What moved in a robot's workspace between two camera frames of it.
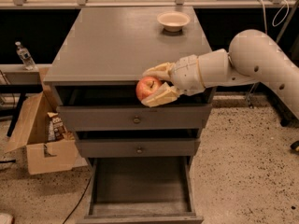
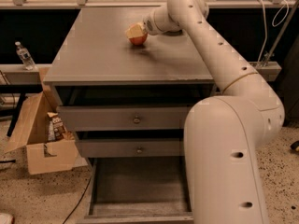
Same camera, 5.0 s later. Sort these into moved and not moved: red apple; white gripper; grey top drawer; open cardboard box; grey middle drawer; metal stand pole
Moved: white gripper; red apple
Not moved: open cardboard box; metal stand pole; grey top drawer; grey middle drawer
